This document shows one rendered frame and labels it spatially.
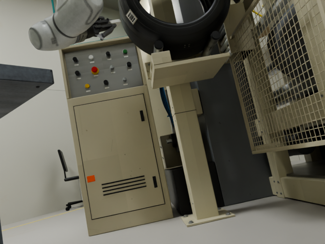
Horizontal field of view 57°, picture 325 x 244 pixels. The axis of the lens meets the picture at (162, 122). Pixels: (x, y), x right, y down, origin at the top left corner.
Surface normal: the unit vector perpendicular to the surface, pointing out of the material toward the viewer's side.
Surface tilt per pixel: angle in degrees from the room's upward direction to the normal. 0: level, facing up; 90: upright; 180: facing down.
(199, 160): 90
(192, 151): 90
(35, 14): 90
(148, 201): 90
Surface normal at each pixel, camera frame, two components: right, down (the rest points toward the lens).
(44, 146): 0.73, -0.24
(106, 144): 0.06, -0.15
